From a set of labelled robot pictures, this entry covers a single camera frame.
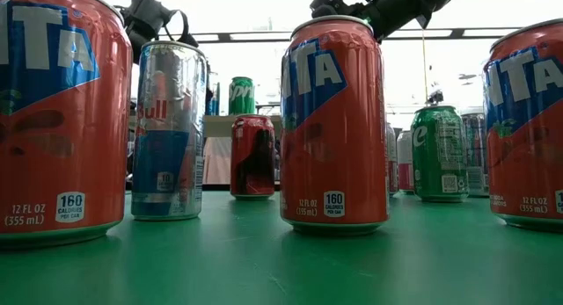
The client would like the green Sprite can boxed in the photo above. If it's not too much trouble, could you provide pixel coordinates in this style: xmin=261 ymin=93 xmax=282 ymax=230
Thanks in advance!
xmin=228 ymin=76 xmax=257 ymax=116
xmin=410 ymin=105 xmax=470 ymax=204

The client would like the wooden shelf platform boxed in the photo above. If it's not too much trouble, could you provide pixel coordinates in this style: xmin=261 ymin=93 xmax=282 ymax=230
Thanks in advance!
xmin=202 ymin=103 xmax=282 ymax=185

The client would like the red-orange Fanta can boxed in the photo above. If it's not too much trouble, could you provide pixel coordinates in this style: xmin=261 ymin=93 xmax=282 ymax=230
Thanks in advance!
xmin=0 ymin=0 xmax=134 ymax=251
xmin=279 ymin=14 xmax=391 ymax=236
xmin=481 ymin=18 xmax=563 ymax=234

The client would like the white draped cloth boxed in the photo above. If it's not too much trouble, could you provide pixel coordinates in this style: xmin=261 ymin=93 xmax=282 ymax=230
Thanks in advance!
xmin=202 ymin=136 xmax=233 ymax=185

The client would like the white red can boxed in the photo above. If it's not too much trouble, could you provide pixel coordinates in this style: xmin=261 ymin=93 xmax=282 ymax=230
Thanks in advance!
xmin=396 ymin=129 xmax=415 ymax=195

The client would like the red Coca-Cola can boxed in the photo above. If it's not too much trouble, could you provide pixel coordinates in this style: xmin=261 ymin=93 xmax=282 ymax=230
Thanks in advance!
xmin=230 ymin=113 xmax=277 ymax=201

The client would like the silver green slim can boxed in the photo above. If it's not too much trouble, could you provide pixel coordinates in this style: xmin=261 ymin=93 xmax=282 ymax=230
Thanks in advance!
xmin=460 ymin=111 xmax=490 ymax=199

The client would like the green table mat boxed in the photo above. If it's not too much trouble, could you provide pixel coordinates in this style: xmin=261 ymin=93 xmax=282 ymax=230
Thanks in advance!
xmin=0 ymin=189 xmax=563 ymax=305

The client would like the thin hanging cable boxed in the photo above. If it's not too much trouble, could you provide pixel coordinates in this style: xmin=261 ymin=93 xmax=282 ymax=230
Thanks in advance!
xmin=420 ymin=27 xmax=428 ymax=106

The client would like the black table frame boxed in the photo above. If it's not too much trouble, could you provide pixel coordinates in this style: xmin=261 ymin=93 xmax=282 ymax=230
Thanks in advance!
xmin=202 ymin=183 xmax=282 ymax=192

